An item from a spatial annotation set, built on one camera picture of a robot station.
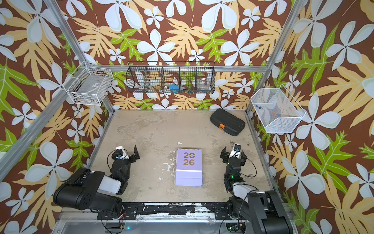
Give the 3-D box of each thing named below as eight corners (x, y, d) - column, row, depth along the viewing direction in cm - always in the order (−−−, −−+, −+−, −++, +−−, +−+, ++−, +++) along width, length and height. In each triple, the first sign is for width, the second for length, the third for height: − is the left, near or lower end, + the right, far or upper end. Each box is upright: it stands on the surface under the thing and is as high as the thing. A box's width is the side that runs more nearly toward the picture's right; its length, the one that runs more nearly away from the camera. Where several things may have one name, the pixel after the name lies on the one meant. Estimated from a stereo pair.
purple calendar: (175, 186, 84) (174, 181, 78) (177, 154, 97) (176, 148, 91) (202, 186, 84) (203, 181, 78) (200, 154, 97) (201, 148, 91)
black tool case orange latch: (206, 122, 114) (207, 118, 110) (217, 110, 122) (218, 106, 118) (237, 138, 104) (239, 134, 100) (245, 124, 112) (248, 120, 108)
